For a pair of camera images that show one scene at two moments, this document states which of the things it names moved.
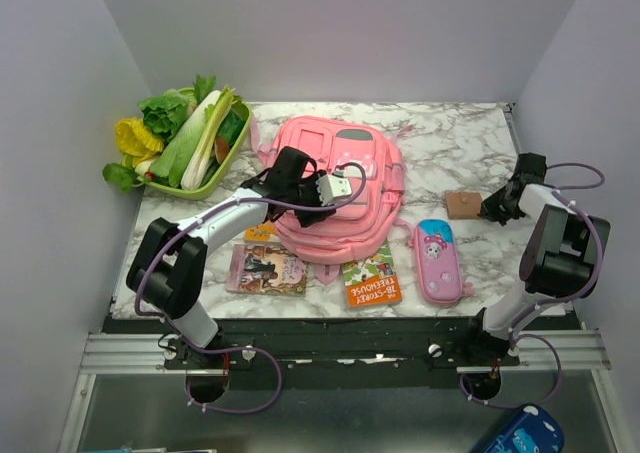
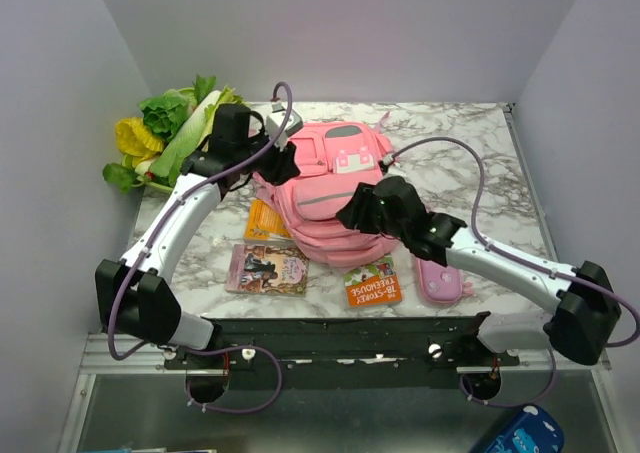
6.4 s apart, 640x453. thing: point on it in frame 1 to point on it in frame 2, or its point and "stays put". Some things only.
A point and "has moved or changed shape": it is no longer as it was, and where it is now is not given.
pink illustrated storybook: [266, 268] stays put
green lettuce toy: [169, 111] stays put
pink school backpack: [372, 221] has moved or changed shape
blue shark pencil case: [533, 429] stays put
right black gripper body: [498, 209] to [371, 218]
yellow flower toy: [135, 139] stays put
